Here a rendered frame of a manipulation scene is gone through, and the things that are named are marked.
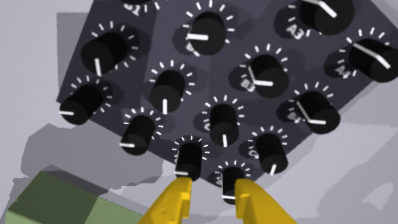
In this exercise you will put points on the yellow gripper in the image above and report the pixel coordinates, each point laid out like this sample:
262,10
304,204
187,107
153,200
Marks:
253,204

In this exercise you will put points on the dark grey panel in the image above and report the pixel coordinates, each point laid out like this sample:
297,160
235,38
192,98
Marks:
209,83

